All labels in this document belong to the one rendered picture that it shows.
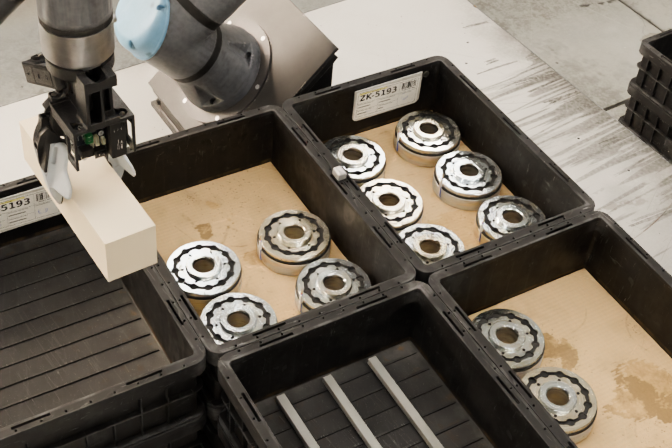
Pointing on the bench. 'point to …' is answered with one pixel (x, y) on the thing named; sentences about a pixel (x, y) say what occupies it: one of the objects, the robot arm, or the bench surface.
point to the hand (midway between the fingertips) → (85, 181)
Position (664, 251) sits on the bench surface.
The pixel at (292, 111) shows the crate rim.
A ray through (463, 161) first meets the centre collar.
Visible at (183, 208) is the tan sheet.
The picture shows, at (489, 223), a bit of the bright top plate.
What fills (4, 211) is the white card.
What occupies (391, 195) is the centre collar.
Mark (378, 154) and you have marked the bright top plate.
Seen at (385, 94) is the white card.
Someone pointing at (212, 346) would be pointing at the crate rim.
